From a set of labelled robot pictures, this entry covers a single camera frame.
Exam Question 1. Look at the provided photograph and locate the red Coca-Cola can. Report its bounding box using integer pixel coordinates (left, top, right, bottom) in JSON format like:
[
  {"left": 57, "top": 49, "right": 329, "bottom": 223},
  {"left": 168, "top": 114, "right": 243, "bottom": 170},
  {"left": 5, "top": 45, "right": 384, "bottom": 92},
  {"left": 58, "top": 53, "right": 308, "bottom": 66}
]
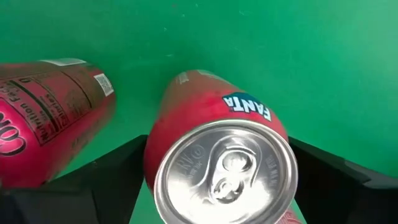
[{"left": 0, "top": 57, "right": 116, "bottom": 189}]

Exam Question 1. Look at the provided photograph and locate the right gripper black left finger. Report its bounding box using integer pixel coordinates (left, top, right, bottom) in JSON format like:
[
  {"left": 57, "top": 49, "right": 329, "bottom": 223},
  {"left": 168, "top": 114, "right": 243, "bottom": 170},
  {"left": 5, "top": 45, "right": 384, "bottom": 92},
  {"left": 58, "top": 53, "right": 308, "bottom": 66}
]
[{"left": 0, "top": 134, "right": 149, "bottom": 224}]

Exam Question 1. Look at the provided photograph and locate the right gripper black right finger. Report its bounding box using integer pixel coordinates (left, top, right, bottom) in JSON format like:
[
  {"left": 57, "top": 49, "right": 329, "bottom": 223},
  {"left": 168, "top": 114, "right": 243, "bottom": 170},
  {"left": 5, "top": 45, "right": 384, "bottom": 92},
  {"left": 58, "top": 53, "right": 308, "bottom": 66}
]
[{"left": 287, "top": 136, "right": 398, "bottom": 224}]

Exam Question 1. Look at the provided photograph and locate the green table mat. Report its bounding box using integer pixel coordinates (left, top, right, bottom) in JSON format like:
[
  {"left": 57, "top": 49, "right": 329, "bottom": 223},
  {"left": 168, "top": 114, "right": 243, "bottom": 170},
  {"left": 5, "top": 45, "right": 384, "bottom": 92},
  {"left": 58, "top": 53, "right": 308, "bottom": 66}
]
[{"left": 0, "top": 0, "right": 398, "bottom": 224}]

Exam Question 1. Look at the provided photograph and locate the red Fanta strawberry can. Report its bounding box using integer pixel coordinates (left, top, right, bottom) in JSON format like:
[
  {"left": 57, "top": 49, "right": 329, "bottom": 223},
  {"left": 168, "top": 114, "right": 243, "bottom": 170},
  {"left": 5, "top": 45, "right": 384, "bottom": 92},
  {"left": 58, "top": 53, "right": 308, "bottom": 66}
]
[{"left": 143, "top": 68, "right": 299, "bottom": 224}]

